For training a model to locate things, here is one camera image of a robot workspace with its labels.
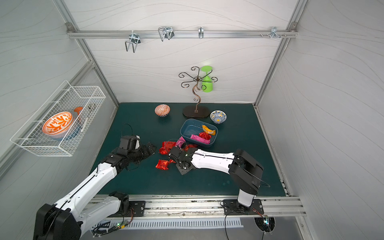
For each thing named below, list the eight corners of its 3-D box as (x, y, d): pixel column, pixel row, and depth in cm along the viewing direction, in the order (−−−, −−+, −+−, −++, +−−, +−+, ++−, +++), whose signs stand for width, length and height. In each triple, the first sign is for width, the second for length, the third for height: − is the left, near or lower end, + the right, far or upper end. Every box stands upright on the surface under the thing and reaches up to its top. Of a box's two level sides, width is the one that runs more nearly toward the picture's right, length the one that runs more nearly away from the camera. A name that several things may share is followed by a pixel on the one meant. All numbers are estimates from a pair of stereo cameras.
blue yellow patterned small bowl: (210, 124, 109) (211, 120, 106) (209, 113, 116) (210, 110, 113) (226, 124, 109) (227, 120, 106) (224, 113, 116) (225, 110, 113)
